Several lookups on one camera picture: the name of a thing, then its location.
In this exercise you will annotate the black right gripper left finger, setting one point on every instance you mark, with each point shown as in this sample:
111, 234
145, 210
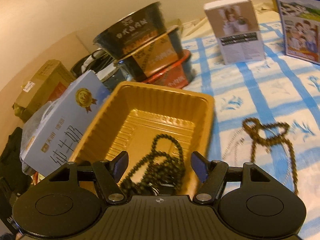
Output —
108, 175

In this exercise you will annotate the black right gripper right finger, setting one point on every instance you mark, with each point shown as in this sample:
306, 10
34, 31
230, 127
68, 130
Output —
212, 176

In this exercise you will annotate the golden plastic tray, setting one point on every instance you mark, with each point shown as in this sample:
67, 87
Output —
135, 113

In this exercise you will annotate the light blue milk carton box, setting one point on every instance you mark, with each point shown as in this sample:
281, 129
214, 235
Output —
52, 134

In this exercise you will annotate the blue checked bed sheet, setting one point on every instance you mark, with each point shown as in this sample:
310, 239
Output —
278, 89

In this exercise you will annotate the bottom red-label rice bowl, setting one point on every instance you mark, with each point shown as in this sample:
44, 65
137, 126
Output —
176, 75

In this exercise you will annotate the brown cardboard box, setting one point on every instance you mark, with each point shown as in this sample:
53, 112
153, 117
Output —
48, 84

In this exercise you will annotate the middle orange-label rice bowl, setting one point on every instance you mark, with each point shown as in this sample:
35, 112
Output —
154, 56

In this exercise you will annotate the top black rice bowl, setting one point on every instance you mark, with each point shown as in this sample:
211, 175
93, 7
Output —
132, 31

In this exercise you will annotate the small white humidifier box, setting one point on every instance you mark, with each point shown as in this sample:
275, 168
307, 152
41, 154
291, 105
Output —
236, 29

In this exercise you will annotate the dark blue milk carton box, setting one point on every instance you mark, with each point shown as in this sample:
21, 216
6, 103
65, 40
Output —
300, 22

